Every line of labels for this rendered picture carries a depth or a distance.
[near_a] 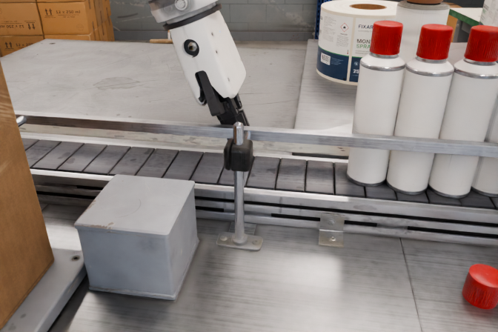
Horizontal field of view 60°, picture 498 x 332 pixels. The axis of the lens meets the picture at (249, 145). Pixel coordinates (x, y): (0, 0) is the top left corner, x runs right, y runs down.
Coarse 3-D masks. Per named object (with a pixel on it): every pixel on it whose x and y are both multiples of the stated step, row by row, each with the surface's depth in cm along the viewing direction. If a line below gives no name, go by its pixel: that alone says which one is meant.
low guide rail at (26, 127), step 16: (32, 128) 66; (48, 128) 66; (64, 128) 66; (80, 128) 65; (192, 144) 63; (208, 144) 63; (224, 144) 62; (256, 144) 62; (272, 144) 61; (288, 144) 61; (304, 144) 60
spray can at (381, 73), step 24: (384, 24) 48; (384, 48) 49; (360, 72) 51; (384, 72) 49; (360, 96) 52; (384, 96) 50; (360, 120) 53; (384, 120) 52; (360, 168) 55; (384, 168) 55
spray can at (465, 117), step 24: (480, 48) 46; (456, 72) 48; (480, 72) 46; (456, 96) 49; (480, 96) 47; (456, 120) 50; (480, 120) 49; (432, 168) 54; (456, 168) 52; (456, 192) 53
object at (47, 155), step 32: (32, 160) 62; (64, 160) 62; (96, 160) 62; (128, 160) 62; (160, 160) 62; (192, 160) 62; (256, 160) 62; (288, 160) 62; (320, 192) 55; (352, 192) 55; (384, 192) 55
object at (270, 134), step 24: (48, 120) 56; (72, 120) 56; (96, 120) 55; (120, 120) 55; (144, 120) 55; (312, 144) 52; (336, 144) 51; (360, 144) 51; (384, 144) 50; (408, 144) 50; (432, 144) 49; (456, 144) 49; (480, 144) 49
